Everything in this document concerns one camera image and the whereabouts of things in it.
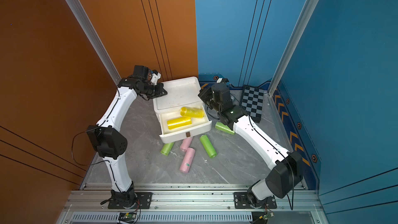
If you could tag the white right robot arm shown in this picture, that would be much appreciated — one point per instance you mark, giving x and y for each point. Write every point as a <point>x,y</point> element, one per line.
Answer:
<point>285,166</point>

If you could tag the black white chessboard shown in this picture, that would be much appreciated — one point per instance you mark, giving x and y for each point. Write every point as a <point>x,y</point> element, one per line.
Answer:
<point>251,101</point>

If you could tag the pink roll lower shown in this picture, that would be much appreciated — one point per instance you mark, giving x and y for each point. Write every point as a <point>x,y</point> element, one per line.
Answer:
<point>187,160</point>

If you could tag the green circuit board left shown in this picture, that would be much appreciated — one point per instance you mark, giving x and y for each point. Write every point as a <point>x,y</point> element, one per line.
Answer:
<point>127,218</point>

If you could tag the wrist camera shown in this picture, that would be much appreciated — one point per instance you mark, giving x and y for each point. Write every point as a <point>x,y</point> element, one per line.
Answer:
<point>222,80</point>
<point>155,76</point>

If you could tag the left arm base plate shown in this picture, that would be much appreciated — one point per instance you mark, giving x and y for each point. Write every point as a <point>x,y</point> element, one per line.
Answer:
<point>141,200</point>

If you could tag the green roll centre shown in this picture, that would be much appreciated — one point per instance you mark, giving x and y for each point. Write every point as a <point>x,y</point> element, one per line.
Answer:
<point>208,146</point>

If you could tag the yellow trash bag roll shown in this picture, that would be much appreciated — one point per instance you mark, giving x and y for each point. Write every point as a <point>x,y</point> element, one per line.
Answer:
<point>192,112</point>
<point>178,122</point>

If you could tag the pink roll upper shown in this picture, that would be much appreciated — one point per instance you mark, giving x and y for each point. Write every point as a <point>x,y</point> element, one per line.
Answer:
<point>186,144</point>

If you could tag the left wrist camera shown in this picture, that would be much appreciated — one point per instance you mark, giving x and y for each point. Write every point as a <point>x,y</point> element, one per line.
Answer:
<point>155,76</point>

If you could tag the green roll far left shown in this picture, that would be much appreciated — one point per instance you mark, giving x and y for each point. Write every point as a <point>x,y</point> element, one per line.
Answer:
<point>167,148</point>

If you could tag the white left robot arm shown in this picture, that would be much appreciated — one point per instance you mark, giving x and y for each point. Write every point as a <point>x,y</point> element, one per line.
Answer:
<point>105,136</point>

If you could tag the green roll right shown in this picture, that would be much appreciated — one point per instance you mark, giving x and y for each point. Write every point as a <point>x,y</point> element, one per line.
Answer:
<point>224,128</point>

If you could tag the green circuit board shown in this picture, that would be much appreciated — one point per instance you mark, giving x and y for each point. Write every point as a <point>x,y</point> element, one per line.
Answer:
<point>127,218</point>
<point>266,217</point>

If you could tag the white plastic drawer cabinet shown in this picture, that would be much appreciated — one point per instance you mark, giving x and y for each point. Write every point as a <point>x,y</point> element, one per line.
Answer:
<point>180,93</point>

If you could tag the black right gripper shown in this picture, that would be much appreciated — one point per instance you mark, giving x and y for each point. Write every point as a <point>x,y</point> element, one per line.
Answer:
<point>203,97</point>

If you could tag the pink roll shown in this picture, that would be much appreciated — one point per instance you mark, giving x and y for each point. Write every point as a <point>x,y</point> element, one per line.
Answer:
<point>187,160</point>
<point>186,144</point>

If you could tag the green roll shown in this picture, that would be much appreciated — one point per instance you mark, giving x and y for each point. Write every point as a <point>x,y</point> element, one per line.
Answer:
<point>224,128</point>
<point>208,146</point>
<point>167,148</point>

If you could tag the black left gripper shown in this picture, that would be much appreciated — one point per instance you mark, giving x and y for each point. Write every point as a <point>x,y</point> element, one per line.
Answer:
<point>160,88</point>

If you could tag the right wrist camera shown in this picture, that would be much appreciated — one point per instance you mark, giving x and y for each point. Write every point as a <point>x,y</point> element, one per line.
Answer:
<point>222,80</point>

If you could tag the green circuit board right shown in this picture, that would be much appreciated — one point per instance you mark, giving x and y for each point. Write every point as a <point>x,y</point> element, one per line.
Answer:
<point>266,217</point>

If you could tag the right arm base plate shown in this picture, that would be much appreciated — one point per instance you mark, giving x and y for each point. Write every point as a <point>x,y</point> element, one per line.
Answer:
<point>245,200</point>

